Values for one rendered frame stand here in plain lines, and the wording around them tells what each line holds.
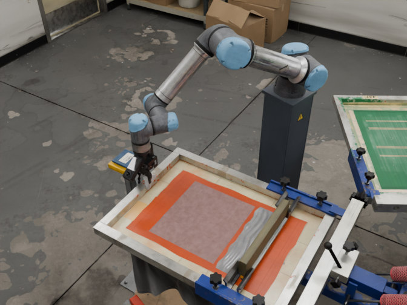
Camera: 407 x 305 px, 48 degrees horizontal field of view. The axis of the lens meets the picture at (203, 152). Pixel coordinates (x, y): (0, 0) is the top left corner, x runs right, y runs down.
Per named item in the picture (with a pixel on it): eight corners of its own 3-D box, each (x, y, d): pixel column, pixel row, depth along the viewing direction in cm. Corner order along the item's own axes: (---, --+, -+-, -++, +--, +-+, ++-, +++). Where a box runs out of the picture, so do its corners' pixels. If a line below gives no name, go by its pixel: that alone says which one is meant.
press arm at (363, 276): (329, 278, 159) (332, 269, 156) (335, 265, 163) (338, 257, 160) (379, 301, 152) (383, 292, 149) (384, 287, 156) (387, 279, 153)
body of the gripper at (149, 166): (158, 166, 195) (156, 144, 187) (146, 178, 190) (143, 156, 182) (144, 160, 198) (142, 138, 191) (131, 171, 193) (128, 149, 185)
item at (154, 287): (137, 294, 208) (126, 233, 181) (142, 288, 210) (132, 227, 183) (224, 345, 189) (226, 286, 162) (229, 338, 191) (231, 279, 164)
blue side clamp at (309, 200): (264, 197, 197) (266, 186, 192) (269, 190, 200) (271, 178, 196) (331, 225, 185) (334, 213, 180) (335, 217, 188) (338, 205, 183)
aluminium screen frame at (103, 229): (94, 233, 181) (92, 227, 179) (177, 153, 219) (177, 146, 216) (275, 331, 148) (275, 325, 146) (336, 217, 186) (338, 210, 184)
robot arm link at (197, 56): (211, 9, 180) (134, 100, 193) (221, 20, 172) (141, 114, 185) (229, 25, 188) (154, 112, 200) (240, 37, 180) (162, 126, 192)
